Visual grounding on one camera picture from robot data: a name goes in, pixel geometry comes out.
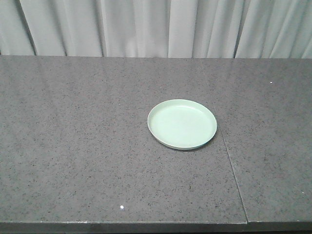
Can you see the light green round plate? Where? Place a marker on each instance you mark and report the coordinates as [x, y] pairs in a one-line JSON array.
[[182, 124]]

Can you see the white pleated curtain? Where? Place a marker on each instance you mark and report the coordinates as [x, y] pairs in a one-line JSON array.
[[157, 28]]

